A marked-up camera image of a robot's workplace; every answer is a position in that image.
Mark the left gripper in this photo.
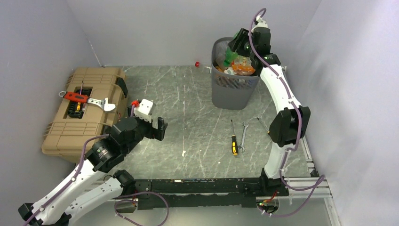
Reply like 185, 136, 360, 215
123, 105, 168, 154

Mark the green plastic bottle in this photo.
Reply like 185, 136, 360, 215
223, 47, 238, 67

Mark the orange bottle pack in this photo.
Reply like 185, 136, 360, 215
231, 56, 255, 76

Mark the grey mesh waste bin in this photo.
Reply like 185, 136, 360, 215
210, 37, 260, 110

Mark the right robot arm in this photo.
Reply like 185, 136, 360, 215
228, 27, 311, 195

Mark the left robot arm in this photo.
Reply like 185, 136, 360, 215
18, 116, 168, 226

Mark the clear bottle red cap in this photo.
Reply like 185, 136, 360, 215
194, 61, 212, 74

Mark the silver combination spanner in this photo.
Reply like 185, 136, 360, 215
238, 122, 249, 153

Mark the tan plastic toolbox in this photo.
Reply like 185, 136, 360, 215
41, 67, 128, 163

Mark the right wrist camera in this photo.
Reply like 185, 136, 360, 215
252, 15, 268, 30

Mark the red handled adjustable wrench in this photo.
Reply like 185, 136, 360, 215
58, 91, 116, 112

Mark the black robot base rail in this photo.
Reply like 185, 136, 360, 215
128, 176, 288, 210

